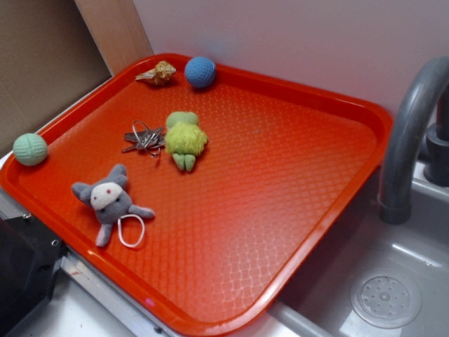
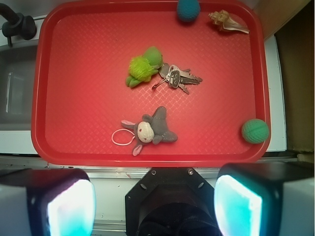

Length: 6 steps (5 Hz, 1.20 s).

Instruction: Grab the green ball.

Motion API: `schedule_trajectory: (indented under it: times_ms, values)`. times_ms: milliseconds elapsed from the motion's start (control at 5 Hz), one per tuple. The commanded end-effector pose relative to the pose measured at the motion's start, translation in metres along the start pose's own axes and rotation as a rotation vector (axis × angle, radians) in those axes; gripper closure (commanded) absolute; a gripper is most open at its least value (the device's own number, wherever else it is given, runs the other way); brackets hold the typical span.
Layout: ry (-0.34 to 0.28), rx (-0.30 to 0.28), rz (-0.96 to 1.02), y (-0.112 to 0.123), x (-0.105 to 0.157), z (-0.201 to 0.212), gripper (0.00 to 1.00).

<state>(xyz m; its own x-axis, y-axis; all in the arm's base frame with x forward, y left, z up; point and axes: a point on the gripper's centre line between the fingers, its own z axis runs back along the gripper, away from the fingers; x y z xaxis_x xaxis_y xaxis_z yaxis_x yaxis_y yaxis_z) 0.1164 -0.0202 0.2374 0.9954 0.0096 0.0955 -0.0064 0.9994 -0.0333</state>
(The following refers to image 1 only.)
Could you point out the grey plush animal toy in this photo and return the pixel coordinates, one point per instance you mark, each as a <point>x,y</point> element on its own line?
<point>110,202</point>

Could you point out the green fuzzy plush toy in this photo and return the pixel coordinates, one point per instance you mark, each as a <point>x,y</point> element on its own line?
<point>185,140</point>

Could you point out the brown cardboard panel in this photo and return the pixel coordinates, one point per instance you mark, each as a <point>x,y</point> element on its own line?
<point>49,60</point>

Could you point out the orange plastic tray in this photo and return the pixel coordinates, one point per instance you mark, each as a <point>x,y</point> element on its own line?
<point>282,162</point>

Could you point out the grey curved faucet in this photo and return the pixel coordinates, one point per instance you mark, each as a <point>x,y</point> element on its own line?
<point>416,114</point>

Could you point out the dark faucet handle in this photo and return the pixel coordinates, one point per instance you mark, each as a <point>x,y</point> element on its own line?
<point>436,171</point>

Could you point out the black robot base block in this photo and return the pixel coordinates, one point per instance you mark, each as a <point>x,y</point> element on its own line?
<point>30,259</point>

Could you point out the tan seashell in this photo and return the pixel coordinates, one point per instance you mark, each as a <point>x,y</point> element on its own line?
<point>160,75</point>

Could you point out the wooden board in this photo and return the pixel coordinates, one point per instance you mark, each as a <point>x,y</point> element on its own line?
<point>117,31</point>

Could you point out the sink drain cover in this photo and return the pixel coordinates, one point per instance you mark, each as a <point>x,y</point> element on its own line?
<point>385,298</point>

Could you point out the green textured ball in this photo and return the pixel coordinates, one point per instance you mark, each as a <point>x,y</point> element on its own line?
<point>30,149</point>

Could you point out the blue textured ball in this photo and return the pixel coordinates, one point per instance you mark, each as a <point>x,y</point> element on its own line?
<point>200,72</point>

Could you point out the bunch of metal keys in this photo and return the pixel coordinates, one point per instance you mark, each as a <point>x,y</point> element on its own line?
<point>144,138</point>

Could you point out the grey toy sink basin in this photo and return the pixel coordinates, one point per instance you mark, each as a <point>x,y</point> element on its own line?
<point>316,301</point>

